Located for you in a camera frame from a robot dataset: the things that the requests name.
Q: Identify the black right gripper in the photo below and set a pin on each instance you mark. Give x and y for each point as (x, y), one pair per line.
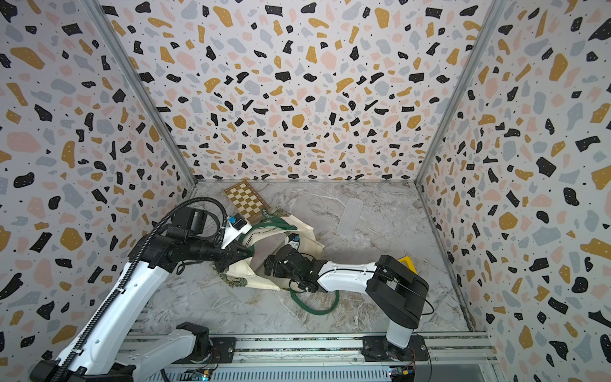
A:
(277, 270)

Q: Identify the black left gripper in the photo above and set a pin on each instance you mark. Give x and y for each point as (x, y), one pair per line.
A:
(234, 254)

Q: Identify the cream canvas tote bag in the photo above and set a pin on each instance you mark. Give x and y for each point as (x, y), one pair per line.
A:
(265, 239)

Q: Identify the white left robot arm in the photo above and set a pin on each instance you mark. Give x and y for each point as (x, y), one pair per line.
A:
(92, 355)

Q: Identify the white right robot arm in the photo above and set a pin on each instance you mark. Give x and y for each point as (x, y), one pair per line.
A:
(397, 290)

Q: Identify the wooden chess board box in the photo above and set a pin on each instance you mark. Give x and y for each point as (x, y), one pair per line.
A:
(248, 203)

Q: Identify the yellow triangular plastic piece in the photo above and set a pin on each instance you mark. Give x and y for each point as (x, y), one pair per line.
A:
(407, 262)

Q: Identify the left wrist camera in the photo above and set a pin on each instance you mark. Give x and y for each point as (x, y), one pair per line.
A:
(234, 227)

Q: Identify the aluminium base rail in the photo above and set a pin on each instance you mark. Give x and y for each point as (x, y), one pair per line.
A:
(449, 356)

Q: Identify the aluminium corner post left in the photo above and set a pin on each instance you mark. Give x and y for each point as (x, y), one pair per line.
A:
(95, 12)

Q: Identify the aluminium corner post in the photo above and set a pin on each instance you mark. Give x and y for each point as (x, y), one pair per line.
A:
(95, 12)
(491, 19)

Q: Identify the aluminium corner post right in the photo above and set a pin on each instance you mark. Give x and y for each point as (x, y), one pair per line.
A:
(491, 19)

